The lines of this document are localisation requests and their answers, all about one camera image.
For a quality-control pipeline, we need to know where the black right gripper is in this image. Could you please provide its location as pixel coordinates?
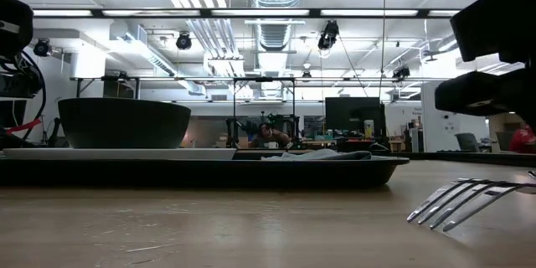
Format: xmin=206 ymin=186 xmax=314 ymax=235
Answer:
xmin=434 ymin=0 xmax=536 ymax=131

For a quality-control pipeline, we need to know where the metal fork teal handle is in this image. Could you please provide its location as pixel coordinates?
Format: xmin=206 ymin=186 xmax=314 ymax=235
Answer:
xmin=405 ymin=178 xmax=536 ymax=233

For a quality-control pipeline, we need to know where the grey cloth napkin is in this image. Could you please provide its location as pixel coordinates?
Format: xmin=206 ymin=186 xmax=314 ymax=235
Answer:
xmin=261 ymin=148 xmax=373 ymax=162

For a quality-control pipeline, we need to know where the dark round bowl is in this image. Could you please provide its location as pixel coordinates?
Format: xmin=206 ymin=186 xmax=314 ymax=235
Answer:
xmin=57 ymin=97 xmax=193 ymax=150

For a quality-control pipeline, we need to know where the white round plate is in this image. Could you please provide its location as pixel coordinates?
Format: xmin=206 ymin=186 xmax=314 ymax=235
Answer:
xmin=2 ymin=147 xmax=238 ymax=162

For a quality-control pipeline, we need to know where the black rectangular serving tray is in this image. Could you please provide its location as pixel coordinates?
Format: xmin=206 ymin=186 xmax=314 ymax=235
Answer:
xmin=0 ymin=154 xmax=410 ymax=189

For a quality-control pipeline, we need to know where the grey office chair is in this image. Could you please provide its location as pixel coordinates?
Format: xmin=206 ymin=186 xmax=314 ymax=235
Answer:
xmin=454 ymin=132 xmax=481 ymax=153

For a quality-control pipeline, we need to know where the person in red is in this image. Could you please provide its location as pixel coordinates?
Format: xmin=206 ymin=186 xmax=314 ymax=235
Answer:
xmin=508 ymin=124 xmax=536 ymax=155

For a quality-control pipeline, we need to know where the black ceiling spot lamp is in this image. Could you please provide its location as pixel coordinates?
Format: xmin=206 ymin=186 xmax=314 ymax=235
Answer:
xmin=175 ymin=31 xmax=193 ymax=51
xmin=33 ymin=38 xmax=52 ymax=58
xmin=392 ymin=65 xmax=411 ymax=81
xmin=317 ymin=19 xmax=340 ymax=51

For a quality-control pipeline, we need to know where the large black screen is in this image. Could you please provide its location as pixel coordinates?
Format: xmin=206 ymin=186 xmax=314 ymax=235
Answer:
xmin=324 ymin=96 xmax=387 ymax=140

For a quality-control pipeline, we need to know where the seated person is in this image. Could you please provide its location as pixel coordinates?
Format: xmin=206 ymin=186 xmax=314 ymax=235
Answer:
xmin=249 ymin=122 xmax=292 ymax=150

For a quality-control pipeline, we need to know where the black overhead light bar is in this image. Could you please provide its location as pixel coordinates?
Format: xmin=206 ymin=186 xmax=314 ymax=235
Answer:
xmin=32 ymin=7 xmax=461 ymax=19

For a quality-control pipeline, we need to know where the thin hanging cable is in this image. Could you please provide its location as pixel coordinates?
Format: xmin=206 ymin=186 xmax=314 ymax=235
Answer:
xmin=378 ymin=0 xmax=387 ymax=100

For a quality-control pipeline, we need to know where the black rig frame stand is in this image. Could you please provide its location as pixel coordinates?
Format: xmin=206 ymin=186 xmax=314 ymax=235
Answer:
xmin=70 ymin=75 xmax=142 ymax=101
xmin=232 ymin=76 xmax=296 ymax=150

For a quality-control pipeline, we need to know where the black wall monitor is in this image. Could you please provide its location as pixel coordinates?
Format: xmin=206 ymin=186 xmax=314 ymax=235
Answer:
xmin=0 ymin=100 xmax=26 ymax=129

